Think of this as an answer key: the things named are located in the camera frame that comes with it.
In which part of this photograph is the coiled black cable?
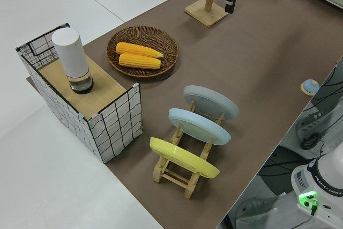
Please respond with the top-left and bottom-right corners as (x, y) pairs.
(300, 134), (320, 151)

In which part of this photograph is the white cylinder humidifier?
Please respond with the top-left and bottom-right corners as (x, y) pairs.
(51, 27), (95, 95)

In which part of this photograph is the light blue plate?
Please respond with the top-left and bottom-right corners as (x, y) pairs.
(168, 108), (232, 147)

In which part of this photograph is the yellow corn cob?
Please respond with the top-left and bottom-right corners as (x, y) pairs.
(118, 53), (162, 70)
(115, 42), (165, 59)

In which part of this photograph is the wire basket with grid cloth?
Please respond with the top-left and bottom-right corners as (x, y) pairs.
(15, 23), (143, 164)

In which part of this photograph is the brown table mat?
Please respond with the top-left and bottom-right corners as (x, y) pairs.
(26, 0), (343, 229)

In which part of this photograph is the yellow plate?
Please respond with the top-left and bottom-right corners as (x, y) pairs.
(149, 137), (221, 180)

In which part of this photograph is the light wooden board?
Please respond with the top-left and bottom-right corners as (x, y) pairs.
(37, 54), (127, 115)

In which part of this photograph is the round wicker basket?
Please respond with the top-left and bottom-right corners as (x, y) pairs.
(106, 26), (180, 79)

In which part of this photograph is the blue call bell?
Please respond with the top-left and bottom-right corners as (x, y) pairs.
(300, 79), (319, 97)

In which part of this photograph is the gray plate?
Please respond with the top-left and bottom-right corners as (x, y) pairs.
(183, 85), (240, 122)

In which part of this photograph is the wooden plate rack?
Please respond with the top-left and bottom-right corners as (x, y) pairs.
(152, 99), (227, 200)

